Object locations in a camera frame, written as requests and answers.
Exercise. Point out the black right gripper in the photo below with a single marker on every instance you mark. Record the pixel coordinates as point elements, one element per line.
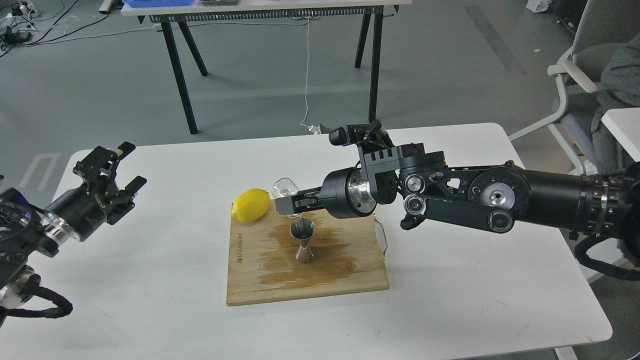
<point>344,194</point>

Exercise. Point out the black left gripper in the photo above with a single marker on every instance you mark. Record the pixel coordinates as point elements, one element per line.
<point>78,215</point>

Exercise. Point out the small clear glass cup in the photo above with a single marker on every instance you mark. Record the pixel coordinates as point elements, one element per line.
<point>284,187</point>

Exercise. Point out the steel jigger measuring cup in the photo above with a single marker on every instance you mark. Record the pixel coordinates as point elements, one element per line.
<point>302,229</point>

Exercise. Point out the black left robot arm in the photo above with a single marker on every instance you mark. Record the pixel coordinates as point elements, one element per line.
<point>23,233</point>

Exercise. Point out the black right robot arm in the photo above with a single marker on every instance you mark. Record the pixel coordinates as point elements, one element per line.
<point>603,207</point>

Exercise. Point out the yellow lemon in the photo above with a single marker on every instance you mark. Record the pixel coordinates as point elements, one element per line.
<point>250,205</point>

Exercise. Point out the bamboo cutting board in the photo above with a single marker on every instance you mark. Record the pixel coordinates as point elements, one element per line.
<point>262,266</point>

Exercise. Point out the blue plastic tray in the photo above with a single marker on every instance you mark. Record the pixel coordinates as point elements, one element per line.
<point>157,3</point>

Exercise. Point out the person in grey clothes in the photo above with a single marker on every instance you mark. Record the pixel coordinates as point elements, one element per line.
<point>620,89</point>

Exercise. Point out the grey office chair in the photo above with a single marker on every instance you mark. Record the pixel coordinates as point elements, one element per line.
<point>604,27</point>

